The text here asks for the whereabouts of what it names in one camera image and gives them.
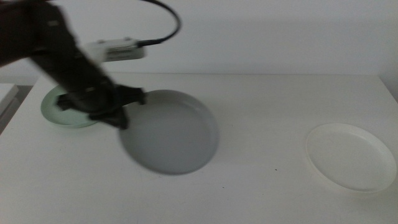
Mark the pale green shallow bowl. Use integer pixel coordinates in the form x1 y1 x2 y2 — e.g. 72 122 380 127
40 84 100 129

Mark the grey shallow bowl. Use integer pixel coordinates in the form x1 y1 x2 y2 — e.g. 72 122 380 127
119 89 220 175

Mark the white shallow bowl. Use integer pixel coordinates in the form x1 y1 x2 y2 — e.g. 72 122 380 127
305 123 398 193

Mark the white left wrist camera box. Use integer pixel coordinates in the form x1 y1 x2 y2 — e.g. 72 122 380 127
83 37 146 63

